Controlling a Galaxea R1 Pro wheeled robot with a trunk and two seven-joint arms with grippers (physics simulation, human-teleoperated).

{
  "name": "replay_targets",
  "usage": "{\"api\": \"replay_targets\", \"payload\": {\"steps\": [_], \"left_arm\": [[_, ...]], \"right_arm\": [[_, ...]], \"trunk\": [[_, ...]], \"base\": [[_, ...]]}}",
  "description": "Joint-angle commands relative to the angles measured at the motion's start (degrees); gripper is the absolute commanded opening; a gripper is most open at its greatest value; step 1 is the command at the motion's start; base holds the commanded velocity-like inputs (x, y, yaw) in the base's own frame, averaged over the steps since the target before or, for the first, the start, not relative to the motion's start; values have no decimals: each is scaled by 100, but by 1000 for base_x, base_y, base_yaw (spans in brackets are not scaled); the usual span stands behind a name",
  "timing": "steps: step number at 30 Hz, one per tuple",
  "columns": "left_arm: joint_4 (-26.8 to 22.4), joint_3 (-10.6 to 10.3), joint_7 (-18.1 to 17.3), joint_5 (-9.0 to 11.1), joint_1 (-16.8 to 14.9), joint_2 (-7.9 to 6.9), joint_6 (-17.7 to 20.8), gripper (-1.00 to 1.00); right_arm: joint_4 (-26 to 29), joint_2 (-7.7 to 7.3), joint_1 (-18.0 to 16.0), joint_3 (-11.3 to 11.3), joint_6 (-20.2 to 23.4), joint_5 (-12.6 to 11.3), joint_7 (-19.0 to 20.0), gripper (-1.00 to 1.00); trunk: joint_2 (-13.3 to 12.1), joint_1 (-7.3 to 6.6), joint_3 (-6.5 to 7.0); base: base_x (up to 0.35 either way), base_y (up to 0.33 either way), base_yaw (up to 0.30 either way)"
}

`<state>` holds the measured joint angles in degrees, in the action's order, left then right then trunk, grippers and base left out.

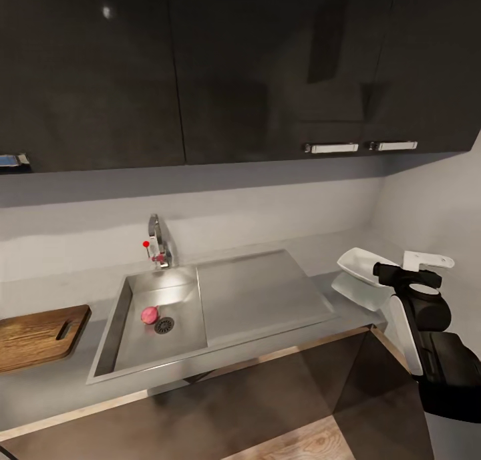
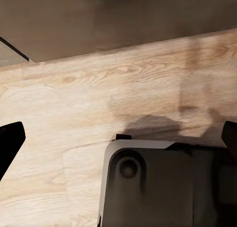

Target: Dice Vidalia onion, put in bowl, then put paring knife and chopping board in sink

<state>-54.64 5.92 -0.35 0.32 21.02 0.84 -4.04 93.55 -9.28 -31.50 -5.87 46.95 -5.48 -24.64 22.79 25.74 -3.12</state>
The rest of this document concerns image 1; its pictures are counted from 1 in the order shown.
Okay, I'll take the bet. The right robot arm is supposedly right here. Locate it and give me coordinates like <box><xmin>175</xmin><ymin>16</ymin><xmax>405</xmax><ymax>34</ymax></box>
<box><xmin>373</xmin><ymin>250</ymin><xmax>481</xmax><ymax>460</ymax></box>

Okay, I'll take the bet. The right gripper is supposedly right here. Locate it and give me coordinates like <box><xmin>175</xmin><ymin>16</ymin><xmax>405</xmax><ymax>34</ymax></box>
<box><xmin>373</xmin><ymin>262</ymin><xmax>442</xmax><ymax>288</ymax></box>

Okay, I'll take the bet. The bowl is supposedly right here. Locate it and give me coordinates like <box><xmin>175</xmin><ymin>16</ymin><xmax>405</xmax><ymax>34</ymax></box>
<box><xmin>337</xmin><ymin>247</ymin><xmax>399</xmax><ymax>288</ymax></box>

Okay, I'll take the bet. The cutting board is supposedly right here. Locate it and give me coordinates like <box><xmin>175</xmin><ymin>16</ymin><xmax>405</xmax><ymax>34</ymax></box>
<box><xmin>0</xmin><ymin>304</ymin><xmax>90</xmax><ymax>372</ymax></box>

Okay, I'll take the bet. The vidalia onion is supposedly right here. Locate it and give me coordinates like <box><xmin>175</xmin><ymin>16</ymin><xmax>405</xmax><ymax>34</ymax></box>
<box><xmin>141</xmin><ymin>306</ymin><xmax>158</xmax><ymax>324</ymax></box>

